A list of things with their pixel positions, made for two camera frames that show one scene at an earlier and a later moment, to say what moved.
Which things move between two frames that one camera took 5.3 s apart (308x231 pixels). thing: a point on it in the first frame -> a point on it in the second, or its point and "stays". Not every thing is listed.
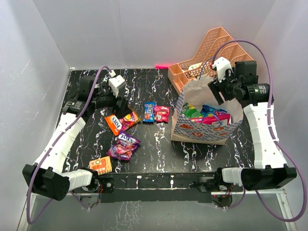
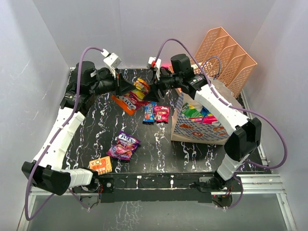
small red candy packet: (161, 113) stays
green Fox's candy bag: (189, 111) stays
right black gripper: (216, 87) -> (152, 94)
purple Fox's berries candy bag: (124, 147) stays
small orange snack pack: (102, 165) stays
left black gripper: (123, 109) -> (125, 86)
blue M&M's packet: (148, 115) stays
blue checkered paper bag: (198, 117) stays
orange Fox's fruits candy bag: (119, 125) -> (134, 100)
